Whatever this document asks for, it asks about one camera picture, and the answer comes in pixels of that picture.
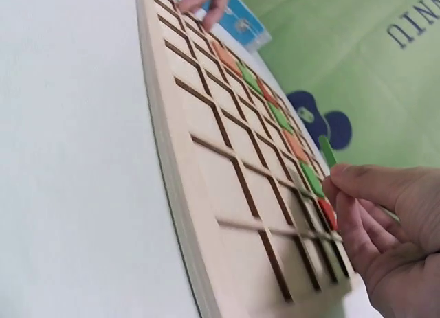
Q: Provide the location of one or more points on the person's left hand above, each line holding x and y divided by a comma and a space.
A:
209, 3

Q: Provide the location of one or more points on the blue card box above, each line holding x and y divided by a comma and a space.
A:
244, 26

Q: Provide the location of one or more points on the person's left fingers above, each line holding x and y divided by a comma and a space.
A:
210, 6

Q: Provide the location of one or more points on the row of orange and green squares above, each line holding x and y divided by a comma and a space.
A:
295, 144

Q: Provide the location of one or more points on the wooden grid board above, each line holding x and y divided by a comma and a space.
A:
213, 167

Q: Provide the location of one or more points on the person's right hand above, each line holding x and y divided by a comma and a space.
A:
409, 249

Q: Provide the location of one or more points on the green tile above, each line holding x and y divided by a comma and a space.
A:
328, 152

